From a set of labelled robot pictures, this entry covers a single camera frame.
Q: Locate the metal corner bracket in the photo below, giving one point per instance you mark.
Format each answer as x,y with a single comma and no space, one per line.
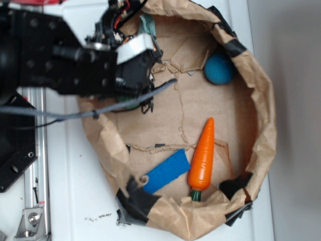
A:
32,225

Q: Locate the green dimpled ball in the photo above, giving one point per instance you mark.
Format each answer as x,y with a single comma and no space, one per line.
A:
127,103

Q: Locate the aluminium extrusion rail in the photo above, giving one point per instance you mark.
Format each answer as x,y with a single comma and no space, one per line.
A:
37,176

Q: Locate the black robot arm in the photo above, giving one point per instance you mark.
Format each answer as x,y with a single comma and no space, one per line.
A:
39,50

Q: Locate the brown paper bag basin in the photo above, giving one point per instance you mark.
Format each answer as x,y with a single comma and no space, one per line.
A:
129,144

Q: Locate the blue dimpled ball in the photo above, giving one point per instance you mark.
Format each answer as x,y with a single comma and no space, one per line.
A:
219,69

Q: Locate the blue felt cloth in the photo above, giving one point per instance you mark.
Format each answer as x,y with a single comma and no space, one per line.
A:
166,172

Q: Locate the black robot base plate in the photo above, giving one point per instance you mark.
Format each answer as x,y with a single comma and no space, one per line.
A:
18,147

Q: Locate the black loose screw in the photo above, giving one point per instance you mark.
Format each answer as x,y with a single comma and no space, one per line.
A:
36,195

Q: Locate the orange plastic carrot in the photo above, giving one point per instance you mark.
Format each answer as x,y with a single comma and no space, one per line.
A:
200,172

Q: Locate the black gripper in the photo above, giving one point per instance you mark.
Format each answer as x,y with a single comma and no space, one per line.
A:
136,54

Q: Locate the light teal towel cloth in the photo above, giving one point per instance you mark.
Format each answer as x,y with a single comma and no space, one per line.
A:
147,25

